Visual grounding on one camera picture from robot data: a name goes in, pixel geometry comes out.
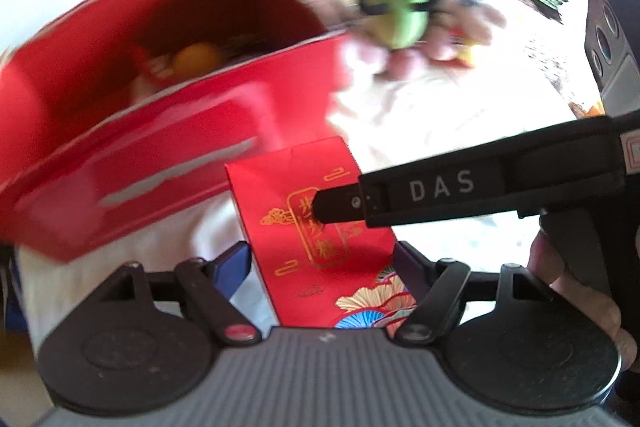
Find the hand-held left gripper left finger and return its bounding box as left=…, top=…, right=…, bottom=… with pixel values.
left=97, top=241, right=262, bottom=349

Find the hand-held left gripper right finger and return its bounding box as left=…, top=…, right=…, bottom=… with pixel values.
left=392, top=240, right=557, bottom=349

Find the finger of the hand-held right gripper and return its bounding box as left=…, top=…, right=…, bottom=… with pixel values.
left=313, top=114, right=629, bottom=229

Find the red envelope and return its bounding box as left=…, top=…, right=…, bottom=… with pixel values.
left=224, top=135, right=419, bottom=329

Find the red cardboard box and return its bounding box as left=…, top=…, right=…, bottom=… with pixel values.
left=0, top=0, right=352, bottom=264

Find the person's right hand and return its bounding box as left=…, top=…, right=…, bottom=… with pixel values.
left=525, top=227, right=626, bottom=368

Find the yellow beige plush toy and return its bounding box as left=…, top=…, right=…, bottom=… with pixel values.
left=425, top=0, right=507, bottom=68

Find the orange ball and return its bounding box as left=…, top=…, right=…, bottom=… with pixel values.
left=174, top=42, right=222, bottom=76

